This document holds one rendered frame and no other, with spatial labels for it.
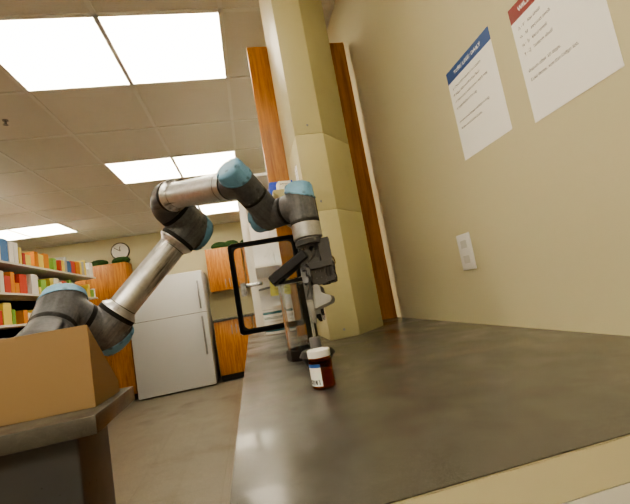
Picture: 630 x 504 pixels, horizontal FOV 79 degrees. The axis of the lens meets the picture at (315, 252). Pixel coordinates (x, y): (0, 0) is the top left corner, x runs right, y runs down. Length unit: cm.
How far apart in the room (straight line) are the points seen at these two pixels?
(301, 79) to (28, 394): 131
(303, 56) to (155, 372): 549
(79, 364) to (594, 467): 99
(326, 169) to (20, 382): 110
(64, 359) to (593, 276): 118
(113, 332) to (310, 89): 110
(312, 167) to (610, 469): 123
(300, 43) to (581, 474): 156
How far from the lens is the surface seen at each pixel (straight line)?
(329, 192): 144
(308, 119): 154
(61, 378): 112
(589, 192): 94
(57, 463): 111
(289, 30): 172
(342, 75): 211
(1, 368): 117
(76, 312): 125
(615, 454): 47
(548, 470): 43
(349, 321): 140
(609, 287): 94
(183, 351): 635
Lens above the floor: 111
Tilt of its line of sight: 6 degrees up
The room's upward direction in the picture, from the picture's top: 10 degrees counter-clockwise
